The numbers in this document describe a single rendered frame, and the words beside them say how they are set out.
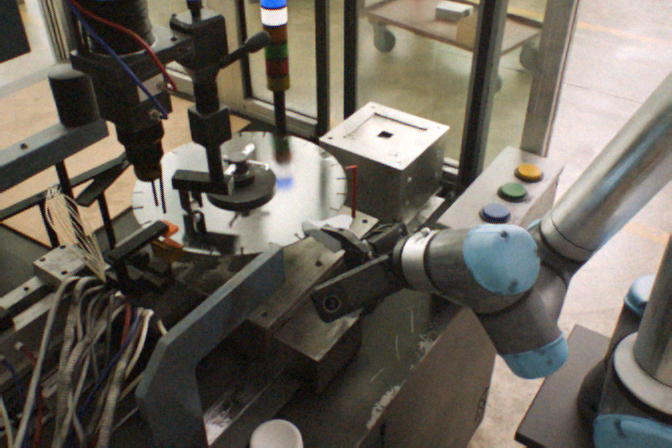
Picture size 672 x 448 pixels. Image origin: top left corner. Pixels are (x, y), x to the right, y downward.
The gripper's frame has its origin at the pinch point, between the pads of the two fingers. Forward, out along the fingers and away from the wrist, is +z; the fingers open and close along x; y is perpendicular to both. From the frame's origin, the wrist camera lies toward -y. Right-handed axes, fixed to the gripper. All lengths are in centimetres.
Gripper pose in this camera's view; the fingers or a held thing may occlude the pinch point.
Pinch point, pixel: (318, 272)
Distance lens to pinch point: 99.6
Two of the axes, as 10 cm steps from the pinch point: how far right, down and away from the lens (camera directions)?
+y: 7.1, -4.2, 5.6
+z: -5.8, 1.0, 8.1
